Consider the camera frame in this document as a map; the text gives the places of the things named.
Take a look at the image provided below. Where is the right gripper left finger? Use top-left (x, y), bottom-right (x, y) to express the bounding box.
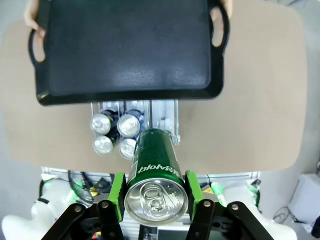
top-left (51, 171), bottom-right (127, 240)

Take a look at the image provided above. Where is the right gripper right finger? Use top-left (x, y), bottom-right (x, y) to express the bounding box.
top-left (184, 170), bottom-right (273, 240)

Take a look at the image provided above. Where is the black Pepsi can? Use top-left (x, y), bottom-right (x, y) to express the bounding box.
top-left (92, 133), bottom-right (118, 156)
top-left (90, 108), bottom-right (121, 135)

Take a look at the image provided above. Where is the green Chilsung can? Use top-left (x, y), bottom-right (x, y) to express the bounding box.
top-left (124, 128), bottom-right (189, 225)

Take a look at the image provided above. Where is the black plastic serving tray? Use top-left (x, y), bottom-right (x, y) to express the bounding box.
top-left (27, 0), bottom-right (231, 106)

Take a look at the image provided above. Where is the person's left hand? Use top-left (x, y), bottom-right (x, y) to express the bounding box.
top-left (209, 0), bottom-right (235, 32)

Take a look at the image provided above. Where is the blue Pocari Sweat can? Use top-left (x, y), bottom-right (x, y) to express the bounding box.
top-left (118, 136), bottom-right (138, 161)
top-left (116, 108), bottom-right (147, 138)

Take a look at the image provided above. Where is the white equipment box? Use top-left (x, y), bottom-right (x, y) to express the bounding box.
top-left (287, 172), bottom-right (320, 226)

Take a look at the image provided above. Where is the aluminium robot mount rail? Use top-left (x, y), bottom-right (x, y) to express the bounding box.
top-left (40, 166), bottom-right (261, 181)

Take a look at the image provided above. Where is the black cable bundle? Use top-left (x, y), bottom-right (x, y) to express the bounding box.
top-left (67, 169), bottom-right (116, 208)

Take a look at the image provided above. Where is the white wire can rack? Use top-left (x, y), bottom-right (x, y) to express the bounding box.
top-left (89, 98), bottom-right (181, 161)

